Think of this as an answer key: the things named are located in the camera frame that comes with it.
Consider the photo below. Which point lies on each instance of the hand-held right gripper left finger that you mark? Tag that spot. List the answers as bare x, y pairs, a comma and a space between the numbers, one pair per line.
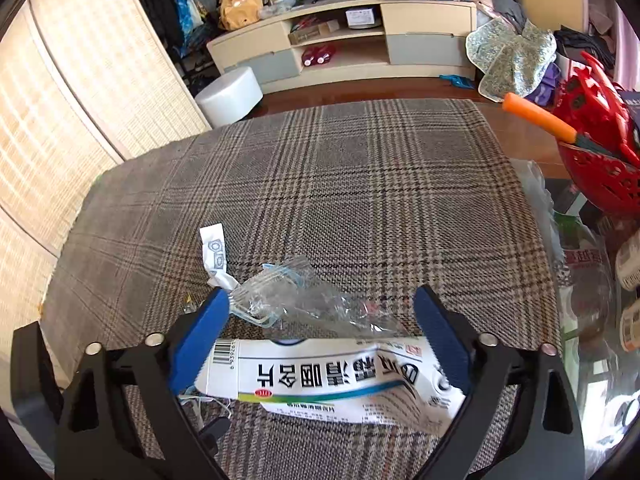
200, 342

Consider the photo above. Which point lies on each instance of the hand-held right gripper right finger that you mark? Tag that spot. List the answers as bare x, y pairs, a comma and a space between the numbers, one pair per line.
442, 340

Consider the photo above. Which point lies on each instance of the white printed paper strip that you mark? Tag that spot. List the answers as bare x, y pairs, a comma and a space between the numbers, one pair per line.
216, 255

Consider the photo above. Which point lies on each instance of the clear plastic wrapper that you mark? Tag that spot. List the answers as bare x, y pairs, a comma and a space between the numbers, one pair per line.
300, 295

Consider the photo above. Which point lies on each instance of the white medicine box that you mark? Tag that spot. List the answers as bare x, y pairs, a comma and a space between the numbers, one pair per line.
325, 380

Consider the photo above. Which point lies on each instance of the clear plastic bag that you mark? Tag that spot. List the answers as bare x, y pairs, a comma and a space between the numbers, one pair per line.
575, 270

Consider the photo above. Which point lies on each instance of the grey plaid tablecloth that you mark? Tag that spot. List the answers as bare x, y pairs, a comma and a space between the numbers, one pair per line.
325, 185

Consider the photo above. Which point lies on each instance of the red plastic basket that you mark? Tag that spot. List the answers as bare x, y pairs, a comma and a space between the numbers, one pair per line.
600, 170

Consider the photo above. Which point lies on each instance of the white round stool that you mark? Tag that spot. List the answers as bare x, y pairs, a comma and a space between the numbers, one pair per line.
230, 97

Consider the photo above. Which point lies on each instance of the blue floor item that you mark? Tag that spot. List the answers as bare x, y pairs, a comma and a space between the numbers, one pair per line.
456, 80

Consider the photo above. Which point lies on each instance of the bamboo folding screen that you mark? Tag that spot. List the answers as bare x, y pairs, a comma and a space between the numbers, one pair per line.
75, 85

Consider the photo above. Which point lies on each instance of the green floral cloth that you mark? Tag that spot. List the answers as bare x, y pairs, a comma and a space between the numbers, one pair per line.
510, 60

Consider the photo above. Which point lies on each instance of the cream television cabinet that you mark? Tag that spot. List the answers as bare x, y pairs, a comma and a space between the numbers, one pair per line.
250, 47

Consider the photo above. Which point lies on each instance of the cardboard box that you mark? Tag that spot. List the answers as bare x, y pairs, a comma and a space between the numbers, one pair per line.
312, 31

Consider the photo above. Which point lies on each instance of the small white box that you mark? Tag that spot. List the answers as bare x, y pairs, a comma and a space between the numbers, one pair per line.
361, 17

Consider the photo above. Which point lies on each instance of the yellow plush backpack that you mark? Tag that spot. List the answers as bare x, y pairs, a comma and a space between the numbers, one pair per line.
241, 7

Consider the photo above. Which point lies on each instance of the black coat rack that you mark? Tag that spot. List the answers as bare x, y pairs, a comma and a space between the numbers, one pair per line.
160, 5

